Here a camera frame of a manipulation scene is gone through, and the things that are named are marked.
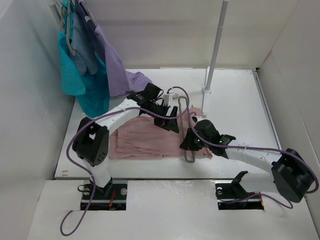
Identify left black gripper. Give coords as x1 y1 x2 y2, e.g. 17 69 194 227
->
147 101 179 134

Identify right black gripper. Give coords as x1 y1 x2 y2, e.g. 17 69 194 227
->
179 128 211 151

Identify grey clothes hanger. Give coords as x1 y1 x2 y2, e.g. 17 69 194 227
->
177 95 198 164

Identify pink trousers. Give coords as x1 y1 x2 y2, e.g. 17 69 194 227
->
108 106 214 161

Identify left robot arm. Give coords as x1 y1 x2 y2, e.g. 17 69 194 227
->
72 83 180 199

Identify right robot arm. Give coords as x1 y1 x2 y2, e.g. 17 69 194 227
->
180 118 319 203

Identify grey hanger on rack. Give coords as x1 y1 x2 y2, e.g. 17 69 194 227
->
54 0 76 56

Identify white rack pole with base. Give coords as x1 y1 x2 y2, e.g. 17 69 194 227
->
202 0 229 117

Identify purple hanging shirt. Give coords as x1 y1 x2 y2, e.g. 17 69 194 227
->
74 0 151 97

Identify teal hanging shirt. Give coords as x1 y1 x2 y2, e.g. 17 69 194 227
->
57 0 111 119

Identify blue-grey hanging garment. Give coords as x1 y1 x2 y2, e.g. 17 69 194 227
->
70 11 98 75

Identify left white rack pole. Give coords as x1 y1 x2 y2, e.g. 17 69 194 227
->
47 0 61 24

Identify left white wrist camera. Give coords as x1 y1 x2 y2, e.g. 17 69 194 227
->
162 92 179 105

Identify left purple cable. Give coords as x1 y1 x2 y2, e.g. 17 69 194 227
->
59 86 191 237

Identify purple cable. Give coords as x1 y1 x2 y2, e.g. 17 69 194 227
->
187 111 320 210
59 86 191 237

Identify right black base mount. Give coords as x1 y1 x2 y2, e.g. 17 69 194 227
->
215 182 264 211

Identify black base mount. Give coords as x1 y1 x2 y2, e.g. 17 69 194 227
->
215 182 264 211
77 182 128 211

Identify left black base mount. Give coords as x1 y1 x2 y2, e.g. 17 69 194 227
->
77 182 128 211

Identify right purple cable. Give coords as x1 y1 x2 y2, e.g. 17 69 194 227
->
187 111 320 210

